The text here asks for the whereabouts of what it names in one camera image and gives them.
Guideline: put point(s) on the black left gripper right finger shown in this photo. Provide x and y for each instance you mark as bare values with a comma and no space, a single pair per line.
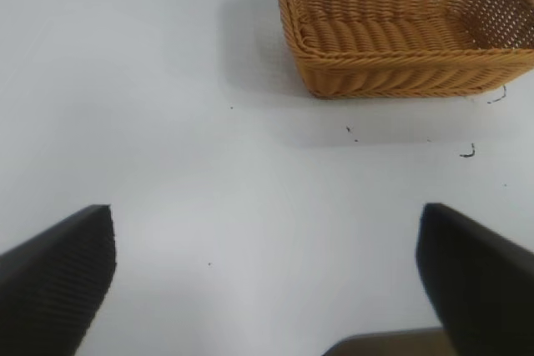
480,285

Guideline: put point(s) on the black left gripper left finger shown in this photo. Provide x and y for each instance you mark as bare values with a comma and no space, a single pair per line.
50,281

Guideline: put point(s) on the brown woven wicker basket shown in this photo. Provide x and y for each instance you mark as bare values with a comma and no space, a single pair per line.
400,64

